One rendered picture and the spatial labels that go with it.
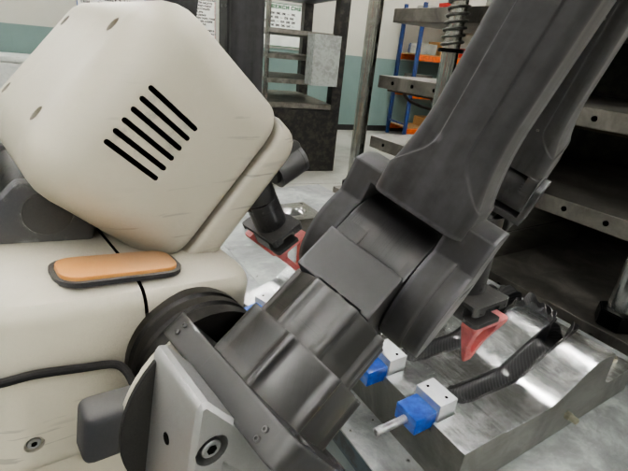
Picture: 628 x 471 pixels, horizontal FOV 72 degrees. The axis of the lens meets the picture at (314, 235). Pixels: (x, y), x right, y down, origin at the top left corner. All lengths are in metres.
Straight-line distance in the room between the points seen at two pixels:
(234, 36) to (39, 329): 0.48
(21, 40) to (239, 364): 7.58
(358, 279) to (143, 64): 0.18
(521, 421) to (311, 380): 0.57
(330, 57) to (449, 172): 4.68
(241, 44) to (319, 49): 4.22
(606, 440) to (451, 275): 0.72
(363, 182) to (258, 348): 0.12
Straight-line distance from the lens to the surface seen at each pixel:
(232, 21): 0.65
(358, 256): 0.26
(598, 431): 0.97
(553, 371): 0.87
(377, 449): 0.77
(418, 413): 0.69
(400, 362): 0.76
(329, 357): 0.24
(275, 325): 0.23
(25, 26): 7.73
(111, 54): 0.30
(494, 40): 0.25
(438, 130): 0.26
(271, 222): 0.74
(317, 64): 4.87
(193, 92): 0.30
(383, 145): 1.92
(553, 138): 0.48
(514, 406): 0.79
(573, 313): 1.36
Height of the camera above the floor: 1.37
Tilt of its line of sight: 23 degrees down
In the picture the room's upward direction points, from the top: 6 degrees clockwise
